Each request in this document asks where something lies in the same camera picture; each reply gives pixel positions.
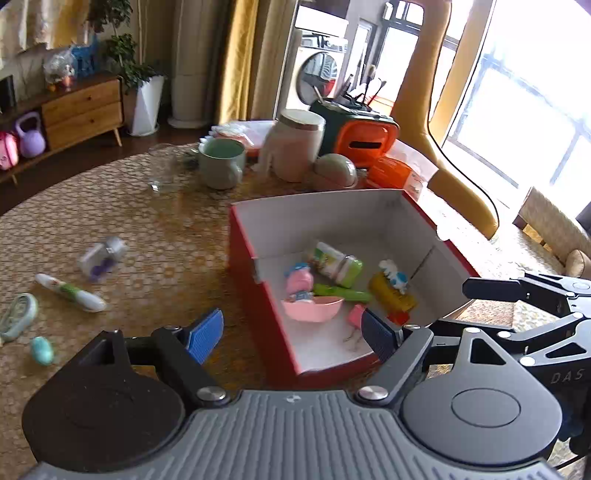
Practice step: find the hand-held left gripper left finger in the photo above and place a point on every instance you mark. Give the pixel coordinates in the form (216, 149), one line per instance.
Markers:
(205, 334)

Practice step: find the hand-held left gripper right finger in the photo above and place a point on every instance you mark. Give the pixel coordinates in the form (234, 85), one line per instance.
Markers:
(375, 333)

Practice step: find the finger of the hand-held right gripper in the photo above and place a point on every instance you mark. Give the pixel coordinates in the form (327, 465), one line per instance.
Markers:
(494, 290)
(466, 325)

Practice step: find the white and blue rabbit figurine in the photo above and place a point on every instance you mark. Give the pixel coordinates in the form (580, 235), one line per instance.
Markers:
(393, 276)

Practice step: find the red cardboard box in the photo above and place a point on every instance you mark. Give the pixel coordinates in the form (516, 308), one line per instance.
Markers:
(258, 286)

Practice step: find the toothpick jar with green lid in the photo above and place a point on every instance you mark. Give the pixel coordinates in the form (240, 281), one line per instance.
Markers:
(334, 264)

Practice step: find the small pink block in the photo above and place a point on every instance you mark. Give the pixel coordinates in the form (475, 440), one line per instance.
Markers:
(356, 317)

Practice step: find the small red toy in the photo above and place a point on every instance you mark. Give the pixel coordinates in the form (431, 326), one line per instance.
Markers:
(399, 317)

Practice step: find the yellow bottle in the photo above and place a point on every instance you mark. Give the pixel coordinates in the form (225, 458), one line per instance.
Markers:
(392, 300)

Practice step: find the green tube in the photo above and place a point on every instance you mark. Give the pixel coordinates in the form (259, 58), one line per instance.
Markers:
(341, 293)

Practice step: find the pink bowl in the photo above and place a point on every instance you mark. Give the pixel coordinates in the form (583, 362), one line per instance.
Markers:
(311, 311)

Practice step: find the wicker sofa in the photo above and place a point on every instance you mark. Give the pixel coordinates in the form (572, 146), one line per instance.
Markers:
(549, 221)

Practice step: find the brown cushion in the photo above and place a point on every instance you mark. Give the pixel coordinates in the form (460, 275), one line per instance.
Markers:
(579, 264)

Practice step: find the pink figurine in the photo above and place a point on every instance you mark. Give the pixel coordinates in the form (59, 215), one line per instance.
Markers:
(299, 279)

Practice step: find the small white and purple bottle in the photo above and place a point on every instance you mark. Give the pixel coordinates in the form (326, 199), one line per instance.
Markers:
(101, 258)

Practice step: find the white and green pen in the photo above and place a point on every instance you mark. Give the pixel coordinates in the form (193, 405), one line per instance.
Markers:
(69, 291)

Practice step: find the orange packet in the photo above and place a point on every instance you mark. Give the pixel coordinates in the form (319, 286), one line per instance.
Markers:
(392, 173)

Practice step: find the small teal egg-shaped object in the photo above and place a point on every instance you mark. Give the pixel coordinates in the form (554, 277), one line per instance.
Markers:
(42, 350)

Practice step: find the beige egg-shaped container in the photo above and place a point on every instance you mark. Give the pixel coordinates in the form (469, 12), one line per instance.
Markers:
(334, 170)

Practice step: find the clear drinking glass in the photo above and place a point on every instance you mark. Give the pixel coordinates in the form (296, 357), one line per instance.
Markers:
(164, 168)

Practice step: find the green ceramic mug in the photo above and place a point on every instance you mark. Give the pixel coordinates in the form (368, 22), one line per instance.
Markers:
(220, 164)

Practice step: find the yellow chair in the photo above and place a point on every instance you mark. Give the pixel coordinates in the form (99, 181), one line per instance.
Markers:
(443, 115)

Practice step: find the pale green correction tape dispenser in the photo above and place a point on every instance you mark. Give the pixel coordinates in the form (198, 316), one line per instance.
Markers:
(18, 316)

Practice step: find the green and orange tissue box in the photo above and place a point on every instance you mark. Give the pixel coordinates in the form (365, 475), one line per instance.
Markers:
(364, 136)

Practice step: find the white and pink jar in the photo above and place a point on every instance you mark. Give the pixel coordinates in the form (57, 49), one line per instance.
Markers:
(293, 147)

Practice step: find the clear plastic food container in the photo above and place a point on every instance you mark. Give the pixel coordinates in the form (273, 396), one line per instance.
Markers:
(242, 131)

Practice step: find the potted plant in white planter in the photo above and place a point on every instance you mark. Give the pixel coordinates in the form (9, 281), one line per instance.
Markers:
(145, 101)

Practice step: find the wooden cabinet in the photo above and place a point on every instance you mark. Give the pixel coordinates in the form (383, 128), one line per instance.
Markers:
(81, 115)

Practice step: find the purple kettlebell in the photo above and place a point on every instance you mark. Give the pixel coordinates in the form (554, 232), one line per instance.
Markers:
(30, 138)

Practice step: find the white washing machine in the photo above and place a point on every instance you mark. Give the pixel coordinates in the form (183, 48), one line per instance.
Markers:
(314, 74)

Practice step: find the pink toy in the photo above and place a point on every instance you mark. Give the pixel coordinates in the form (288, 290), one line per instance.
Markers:
(7, 150)

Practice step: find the yellow curtain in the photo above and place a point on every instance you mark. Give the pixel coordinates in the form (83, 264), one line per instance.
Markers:
(238, 60)

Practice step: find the blue toy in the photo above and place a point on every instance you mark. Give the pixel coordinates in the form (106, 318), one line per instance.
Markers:
(85, 57)

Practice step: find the clear plastic bag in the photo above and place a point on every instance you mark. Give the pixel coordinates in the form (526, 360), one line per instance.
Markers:
(57, 69)

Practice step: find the black speaker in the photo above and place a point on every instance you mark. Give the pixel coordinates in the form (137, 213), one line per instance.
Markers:
(7, 94)

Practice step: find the patterned wall cloth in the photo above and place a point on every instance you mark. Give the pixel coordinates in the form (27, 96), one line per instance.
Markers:
(41, 23)

